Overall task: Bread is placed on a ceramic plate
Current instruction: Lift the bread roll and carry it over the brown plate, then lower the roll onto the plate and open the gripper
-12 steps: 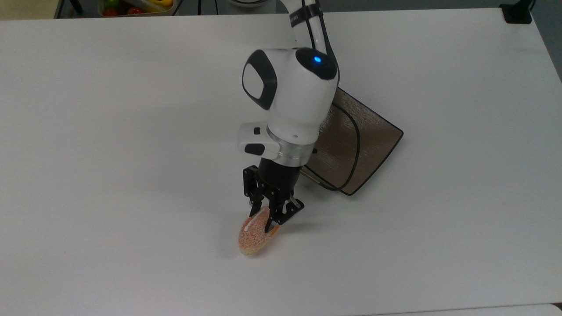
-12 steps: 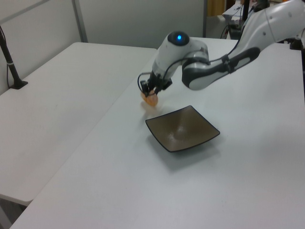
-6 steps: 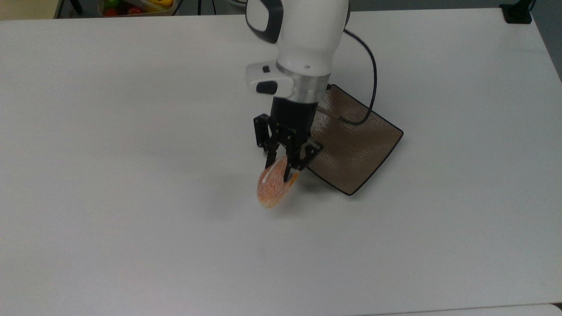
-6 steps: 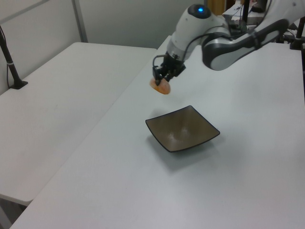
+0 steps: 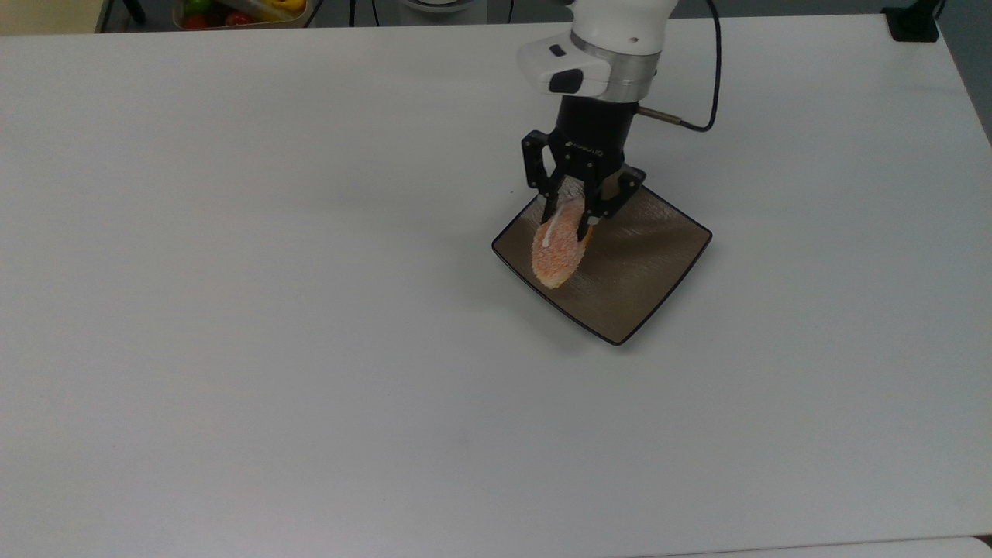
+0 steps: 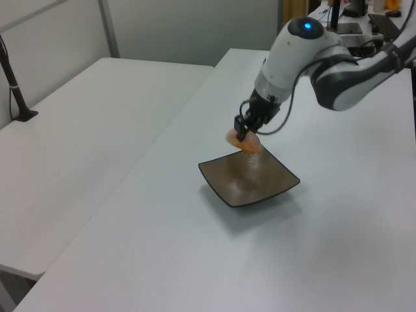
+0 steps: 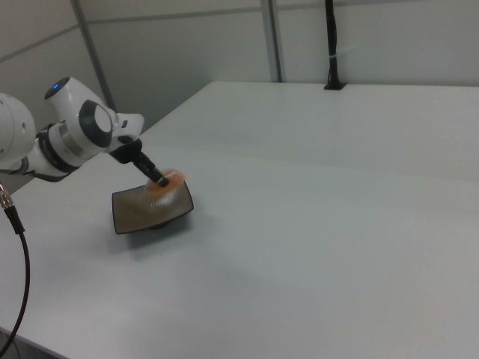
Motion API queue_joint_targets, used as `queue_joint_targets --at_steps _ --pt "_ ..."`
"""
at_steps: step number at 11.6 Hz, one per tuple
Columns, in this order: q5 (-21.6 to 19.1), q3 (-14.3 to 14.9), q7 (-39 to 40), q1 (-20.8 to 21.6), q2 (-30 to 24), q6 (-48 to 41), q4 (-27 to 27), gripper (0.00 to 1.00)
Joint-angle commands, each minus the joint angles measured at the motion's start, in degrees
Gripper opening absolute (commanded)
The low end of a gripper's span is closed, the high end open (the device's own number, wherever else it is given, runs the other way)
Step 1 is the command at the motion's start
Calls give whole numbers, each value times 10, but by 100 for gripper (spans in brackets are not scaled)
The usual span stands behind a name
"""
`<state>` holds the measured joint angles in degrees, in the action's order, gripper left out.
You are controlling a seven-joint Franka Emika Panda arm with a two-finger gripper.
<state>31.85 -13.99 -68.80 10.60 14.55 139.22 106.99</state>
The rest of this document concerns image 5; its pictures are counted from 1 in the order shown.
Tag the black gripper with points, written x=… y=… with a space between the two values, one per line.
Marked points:
x=593 y=128

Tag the orange bread roll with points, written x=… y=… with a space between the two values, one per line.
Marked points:
x=554 y=260

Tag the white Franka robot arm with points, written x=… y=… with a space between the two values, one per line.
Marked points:
x=620 y=23

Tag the square brown ceramic plate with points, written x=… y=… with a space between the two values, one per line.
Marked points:
x=635 y=271

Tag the black pole stand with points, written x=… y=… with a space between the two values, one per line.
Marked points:
x=913 y=22

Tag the metal tray of fruit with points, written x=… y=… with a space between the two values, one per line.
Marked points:
x=232 y=15

